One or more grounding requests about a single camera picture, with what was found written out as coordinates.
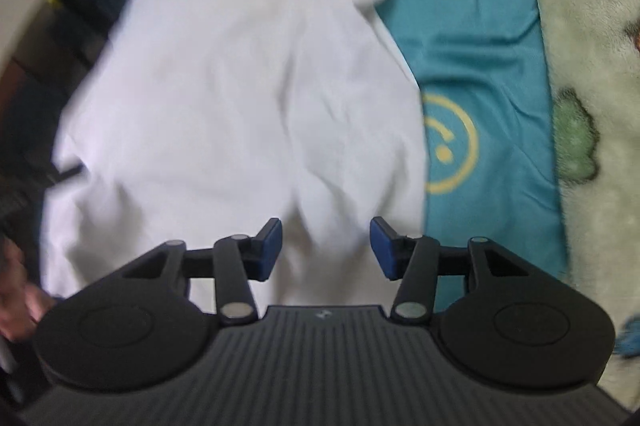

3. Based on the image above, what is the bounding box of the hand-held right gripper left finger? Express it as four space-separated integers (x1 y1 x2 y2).
95 217 284 323

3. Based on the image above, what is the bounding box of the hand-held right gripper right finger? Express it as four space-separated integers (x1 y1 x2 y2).
369 216 546 323

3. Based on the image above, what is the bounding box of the white garment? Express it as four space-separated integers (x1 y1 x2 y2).
37 0 432 307

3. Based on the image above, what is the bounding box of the person's left hand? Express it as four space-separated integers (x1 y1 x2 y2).
0 239 57 343

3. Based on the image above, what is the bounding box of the bed with teal printed sheet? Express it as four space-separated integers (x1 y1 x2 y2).
372 0 572 288

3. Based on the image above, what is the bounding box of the green printed fleece blanket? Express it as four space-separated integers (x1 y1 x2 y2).
492 0 640 413

